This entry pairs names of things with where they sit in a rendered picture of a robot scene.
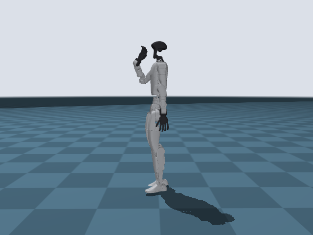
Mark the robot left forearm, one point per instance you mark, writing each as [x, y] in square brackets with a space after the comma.
[162, 98]

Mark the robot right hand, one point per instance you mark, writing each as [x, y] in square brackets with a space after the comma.
[142, 55]

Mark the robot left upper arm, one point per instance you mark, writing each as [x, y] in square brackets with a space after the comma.
[161, 68]

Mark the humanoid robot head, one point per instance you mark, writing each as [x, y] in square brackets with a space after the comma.
[158, 46]

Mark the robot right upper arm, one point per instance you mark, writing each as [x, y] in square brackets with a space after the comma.
[145, 79]

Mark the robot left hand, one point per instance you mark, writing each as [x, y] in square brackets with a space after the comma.
[163, 120]

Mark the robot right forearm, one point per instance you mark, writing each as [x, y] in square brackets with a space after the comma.
[138, 69]

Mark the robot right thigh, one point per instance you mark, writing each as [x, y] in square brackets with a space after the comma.
[146, 127]

